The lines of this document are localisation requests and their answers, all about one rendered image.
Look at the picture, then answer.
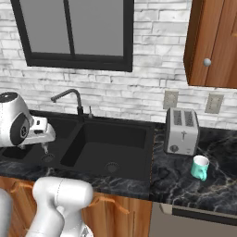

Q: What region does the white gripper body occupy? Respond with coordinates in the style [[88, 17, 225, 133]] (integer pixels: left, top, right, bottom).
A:
[[21, 124, 57, 147]]

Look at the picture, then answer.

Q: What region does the black sink tap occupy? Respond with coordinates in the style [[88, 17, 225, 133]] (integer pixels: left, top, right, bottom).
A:
[[50, 88, 85, 118]]

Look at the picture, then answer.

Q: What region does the black double basin sink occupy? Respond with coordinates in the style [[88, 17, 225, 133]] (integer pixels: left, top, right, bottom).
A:
[[0, 109, 156, 183]]

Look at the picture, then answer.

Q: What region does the teal mug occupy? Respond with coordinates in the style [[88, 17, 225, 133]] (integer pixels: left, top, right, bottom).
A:
[[190, 155, 211, 182]]

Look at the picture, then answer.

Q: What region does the wooden base cupboard door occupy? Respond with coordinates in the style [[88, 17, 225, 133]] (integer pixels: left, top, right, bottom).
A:
[[0, 175, 43, 237], [81, 192, 154, 237]]

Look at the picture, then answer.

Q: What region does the black framed window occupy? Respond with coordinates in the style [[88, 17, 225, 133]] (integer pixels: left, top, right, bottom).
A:
[[9, 0, 135, 73]]

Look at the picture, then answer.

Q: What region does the silver two slot toaster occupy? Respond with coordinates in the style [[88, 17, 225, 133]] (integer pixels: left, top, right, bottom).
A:
[[163, 106, 201, 157]]

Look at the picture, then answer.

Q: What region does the grey dishwasher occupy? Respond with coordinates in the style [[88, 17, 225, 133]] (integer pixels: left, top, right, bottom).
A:
[[148, 201, 237, 237]]

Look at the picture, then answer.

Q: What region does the curved wooden door handle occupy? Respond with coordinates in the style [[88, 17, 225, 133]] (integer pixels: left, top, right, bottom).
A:
[[87, 195, 131, 216], [9, 181, 35, 194]]

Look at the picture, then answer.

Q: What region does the grey wall outlet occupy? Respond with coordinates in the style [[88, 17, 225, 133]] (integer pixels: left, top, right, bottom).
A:
[[204, 93, 225, 115], [162, 90, 180, 111]]

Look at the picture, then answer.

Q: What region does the grey dishwasher handle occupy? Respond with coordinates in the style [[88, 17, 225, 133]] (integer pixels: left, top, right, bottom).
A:
[[159, 203, 237, 227]]

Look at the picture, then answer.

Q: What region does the wooden wall cupboard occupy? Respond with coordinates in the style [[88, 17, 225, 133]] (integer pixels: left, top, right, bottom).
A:
[[182, 0, 237, 90]]

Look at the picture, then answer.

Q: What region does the wooden wall cupboard door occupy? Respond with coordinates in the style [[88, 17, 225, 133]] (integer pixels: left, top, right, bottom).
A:
[[188, 0, 231, 88], [205, 0, 237, 90]]

